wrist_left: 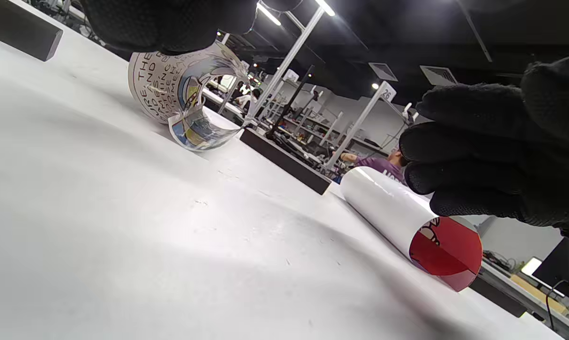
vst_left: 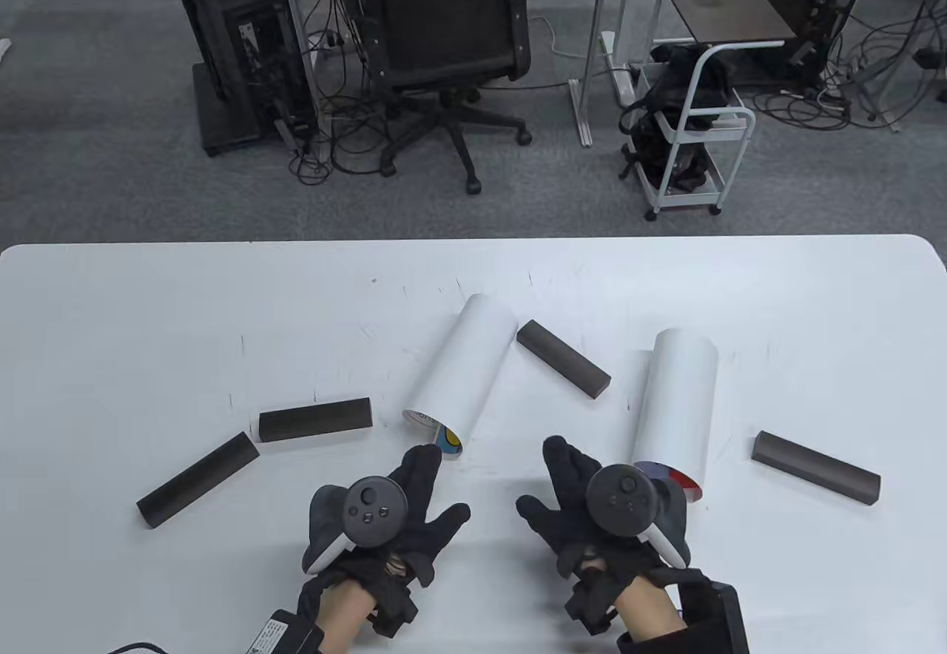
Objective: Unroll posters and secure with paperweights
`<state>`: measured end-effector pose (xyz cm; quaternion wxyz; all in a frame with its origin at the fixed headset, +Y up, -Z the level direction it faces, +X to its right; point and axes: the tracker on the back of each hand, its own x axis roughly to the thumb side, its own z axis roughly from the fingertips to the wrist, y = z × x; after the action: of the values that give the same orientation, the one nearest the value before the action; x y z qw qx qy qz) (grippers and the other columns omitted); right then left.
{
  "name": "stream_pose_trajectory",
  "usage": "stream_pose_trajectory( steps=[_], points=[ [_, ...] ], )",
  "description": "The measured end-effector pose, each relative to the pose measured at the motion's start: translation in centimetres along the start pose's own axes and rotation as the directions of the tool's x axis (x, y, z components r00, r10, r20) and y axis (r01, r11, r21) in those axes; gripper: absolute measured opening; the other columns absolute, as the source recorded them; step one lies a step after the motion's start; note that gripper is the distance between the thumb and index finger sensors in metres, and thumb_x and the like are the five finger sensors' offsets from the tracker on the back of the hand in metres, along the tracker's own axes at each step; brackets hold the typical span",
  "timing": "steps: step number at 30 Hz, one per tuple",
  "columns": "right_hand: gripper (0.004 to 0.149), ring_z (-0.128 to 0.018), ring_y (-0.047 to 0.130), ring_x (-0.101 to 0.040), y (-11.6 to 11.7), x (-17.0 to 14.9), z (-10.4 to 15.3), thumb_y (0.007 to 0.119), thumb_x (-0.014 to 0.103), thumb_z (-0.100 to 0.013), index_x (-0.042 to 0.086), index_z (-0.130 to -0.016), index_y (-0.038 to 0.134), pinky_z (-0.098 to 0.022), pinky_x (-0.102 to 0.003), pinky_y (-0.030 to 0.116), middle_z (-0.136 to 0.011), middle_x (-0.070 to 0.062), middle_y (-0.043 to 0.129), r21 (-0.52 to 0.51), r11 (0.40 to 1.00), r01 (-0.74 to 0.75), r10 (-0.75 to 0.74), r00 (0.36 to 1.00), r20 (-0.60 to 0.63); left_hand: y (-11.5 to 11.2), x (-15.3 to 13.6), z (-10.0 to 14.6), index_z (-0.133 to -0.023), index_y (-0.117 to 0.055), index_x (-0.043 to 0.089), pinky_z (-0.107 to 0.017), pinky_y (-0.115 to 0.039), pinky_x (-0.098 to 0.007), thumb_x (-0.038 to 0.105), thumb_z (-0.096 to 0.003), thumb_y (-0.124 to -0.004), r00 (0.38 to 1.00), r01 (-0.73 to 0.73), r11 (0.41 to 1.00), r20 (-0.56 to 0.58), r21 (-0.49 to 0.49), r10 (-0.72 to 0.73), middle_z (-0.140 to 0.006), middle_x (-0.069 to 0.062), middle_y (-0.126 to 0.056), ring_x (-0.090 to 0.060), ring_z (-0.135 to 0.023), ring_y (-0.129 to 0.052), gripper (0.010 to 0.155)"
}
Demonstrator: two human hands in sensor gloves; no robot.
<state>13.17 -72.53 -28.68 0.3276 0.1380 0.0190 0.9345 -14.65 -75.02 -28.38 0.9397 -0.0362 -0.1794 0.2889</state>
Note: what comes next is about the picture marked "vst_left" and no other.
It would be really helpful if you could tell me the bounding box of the person's left hand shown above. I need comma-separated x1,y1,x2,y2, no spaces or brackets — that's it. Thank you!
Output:
297,444,471,640

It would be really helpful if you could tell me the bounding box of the person's right hand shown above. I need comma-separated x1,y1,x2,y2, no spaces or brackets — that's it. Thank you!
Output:
516,436,711,636

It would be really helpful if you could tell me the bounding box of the black and white handheld controller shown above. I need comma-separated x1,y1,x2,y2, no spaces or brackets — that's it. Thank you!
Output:
302,476,409,575
587,465,692,570

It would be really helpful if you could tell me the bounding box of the colour striped cartoon poster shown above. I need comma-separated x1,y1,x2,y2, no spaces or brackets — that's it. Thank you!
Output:
630,327,720,501

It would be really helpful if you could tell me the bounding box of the dark brown paperweight block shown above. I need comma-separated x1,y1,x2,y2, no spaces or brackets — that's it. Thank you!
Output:
258,397,374,443
752,431,882,505
516,320,613,398
136,431,261,530

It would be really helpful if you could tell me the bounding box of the pink face cartoon poster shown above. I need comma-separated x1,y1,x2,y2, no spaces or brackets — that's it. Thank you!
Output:
402,293,519,460

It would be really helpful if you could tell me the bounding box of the person's left forearm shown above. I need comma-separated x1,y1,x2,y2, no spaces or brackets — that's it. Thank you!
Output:
318,584,378,654

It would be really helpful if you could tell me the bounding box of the person's right forearm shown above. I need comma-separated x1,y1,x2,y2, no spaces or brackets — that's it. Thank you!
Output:
608,576,689,644

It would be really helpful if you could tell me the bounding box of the grey metal desk leg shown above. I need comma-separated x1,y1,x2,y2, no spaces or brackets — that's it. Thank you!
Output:
275,0,331,161
568,0,638,149

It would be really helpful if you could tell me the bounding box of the black bag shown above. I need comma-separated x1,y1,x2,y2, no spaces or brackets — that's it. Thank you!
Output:
620,44,733,194

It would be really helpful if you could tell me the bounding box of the white rolling cart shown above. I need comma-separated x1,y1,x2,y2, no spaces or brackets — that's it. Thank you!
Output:
635,40,786,223

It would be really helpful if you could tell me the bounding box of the white power strip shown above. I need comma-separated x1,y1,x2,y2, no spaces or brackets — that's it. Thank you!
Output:
601,31,638,109

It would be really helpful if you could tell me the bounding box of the black office chair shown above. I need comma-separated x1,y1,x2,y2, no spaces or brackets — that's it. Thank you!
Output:
354,0,535,196

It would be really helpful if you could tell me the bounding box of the brown top side table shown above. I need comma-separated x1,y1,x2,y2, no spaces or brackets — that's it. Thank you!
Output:
648,0,798,63

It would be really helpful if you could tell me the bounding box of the black computer tower on stand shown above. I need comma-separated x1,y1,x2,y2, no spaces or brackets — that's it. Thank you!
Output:
172,0,317,159

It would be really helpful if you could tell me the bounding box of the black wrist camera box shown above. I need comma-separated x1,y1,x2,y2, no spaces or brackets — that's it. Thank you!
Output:
248,610,326,654
681,569,749,654

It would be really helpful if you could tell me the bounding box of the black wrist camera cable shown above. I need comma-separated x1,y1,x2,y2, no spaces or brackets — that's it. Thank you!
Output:
107,641,256,654

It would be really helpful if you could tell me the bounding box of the tangle of black cables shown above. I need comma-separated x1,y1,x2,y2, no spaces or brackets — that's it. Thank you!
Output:
292,0,394,186
753,0,947,134

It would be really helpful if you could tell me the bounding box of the white floor cable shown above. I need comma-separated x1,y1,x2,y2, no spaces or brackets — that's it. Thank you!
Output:
529,14,604,61

